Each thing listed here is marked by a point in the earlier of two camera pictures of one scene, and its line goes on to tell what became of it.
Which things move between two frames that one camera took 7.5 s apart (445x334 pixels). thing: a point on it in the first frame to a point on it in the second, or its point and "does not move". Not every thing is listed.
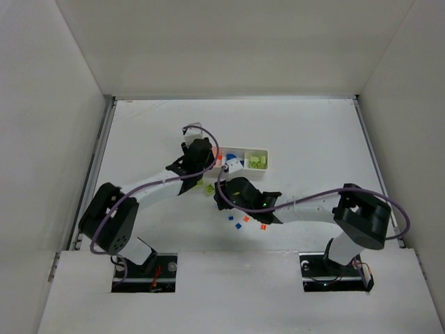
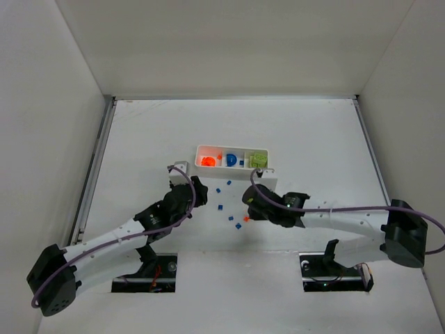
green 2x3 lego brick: x=257 y=162 does not move
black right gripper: x=233 y=186 to x=253 y=200
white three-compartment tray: x=250 y=158 does not move
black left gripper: x=196 y=153 to x=197 y=190
